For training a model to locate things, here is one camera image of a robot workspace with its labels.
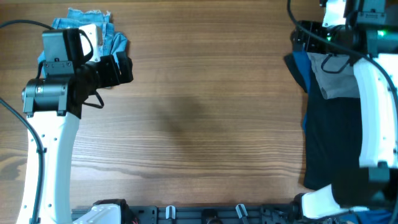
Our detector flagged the grey shorts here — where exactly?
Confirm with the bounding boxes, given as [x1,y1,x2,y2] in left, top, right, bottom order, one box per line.
[307,52,359,100]

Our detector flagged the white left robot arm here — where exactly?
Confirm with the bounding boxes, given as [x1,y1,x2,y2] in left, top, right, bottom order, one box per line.
[17,24,133,223]

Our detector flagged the black garment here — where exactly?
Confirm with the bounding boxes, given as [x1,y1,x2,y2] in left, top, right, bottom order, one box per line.
[284,53,362,190]

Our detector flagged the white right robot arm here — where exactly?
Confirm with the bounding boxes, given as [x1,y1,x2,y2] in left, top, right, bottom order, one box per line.
[286,0,397,223]

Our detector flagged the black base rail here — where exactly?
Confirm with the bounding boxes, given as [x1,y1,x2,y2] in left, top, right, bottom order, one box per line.
[71,200,341,224]

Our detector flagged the teal blue garment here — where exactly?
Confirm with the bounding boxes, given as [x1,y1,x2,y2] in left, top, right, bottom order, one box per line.
[292,51,312,93]

